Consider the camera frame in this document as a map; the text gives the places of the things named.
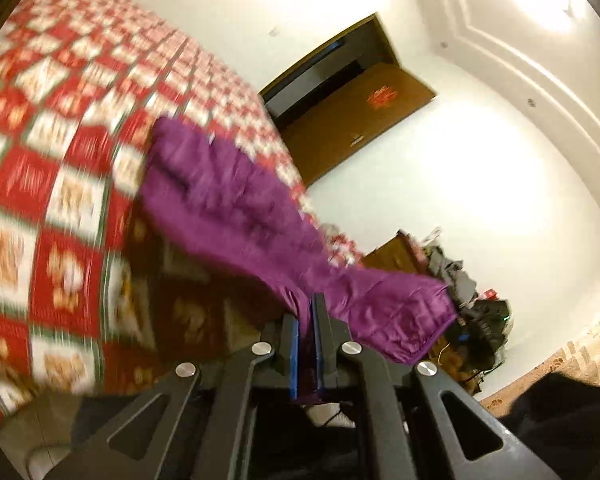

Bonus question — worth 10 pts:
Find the purple hooded down jacket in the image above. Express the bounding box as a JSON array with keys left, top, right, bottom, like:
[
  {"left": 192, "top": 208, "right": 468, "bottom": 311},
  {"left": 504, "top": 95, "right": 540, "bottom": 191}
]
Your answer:
[{"left": 138, "top": 116, "right": 458, "bottom": 406}]

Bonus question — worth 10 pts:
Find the clothes pile on dresser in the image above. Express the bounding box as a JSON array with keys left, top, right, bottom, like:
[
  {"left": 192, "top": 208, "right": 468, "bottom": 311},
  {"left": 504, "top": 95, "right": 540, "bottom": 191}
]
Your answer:
[{"left": 406, "top": 229, "right": 513, "bottom": 379}]

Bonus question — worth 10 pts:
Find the red patchwork bear quilt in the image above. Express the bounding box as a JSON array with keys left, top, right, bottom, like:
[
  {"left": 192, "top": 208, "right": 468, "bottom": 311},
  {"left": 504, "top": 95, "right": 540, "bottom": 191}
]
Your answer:
[{"left": 0, "top": 0, "right": 361, "bottom": 430}]

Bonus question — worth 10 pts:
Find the brown wooden dresser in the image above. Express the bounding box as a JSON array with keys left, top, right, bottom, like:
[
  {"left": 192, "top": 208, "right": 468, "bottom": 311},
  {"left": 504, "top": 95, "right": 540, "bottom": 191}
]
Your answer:
[{"left": 362, "top": 231, "right": 481, "bottom": 394}]

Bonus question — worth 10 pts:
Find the brown wooden door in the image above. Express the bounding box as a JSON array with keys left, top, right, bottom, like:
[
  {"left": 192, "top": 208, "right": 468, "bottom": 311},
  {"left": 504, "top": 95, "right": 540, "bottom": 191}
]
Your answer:
[{"left": 280, "top": 63, "right": 436, "bottom": 185}]

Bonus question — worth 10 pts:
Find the red paper door decoration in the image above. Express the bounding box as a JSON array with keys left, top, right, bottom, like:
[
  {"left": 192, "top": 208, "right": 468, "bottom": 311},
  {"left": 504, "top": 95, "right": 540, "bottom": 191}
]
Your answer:
[{"left": 367, "top": 86, "right": 399, "bottom": 110}]

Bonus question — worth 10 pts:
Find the brass door handle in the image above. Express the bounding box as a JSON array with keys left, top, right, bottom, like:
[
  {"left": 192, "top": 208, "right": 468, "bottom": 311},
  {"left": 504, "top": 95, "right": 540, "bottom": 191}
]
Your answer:
[{"left": 349, "top": 134, "right": 364, "bottom": 148}]

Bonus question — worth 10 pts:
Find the dark wooden door frame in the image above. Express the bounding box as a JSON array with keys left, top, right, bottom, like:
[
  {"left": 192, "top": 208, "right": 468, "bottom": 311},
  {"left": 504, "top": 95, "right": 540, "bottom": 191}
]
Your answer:
[{"left": 260, "top": 14, "right": 399, "bottom": 130}]

